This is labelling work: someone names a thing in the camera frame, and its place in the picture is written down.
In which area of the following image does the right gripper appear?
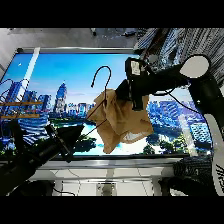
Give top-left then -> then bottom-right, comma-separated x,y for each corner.
115,76 -> 152,112

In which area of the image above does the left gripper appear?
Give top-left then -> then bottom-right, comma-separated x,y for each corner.
45,123 -> 85,163

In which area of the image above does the black clothes hanger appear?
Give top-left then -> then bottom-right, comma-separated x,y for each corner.
79,65 -> 113,141

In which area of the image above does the tan garment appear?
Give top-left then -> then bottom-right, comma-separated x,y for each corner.
86,87 -> 155,155

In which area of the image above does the brown clothes hanger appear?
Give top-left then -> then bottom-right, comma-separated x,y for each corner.
0,78 -> 44,108
0,89 -> 42,120

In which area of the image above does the heap of clothes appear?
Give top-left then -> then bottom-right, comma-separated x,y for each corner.
134,28 -> 224,88

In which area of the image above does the striped garment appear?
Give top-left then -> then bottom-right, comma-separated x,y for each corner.
172,155 -> 215,188

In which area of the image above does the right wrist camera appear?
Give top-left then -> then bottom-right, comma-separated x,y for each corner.
124,56 -> 148,81

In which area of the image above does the black cable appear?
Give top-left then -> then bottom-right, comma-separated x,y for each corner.
148,87 -> 205,116

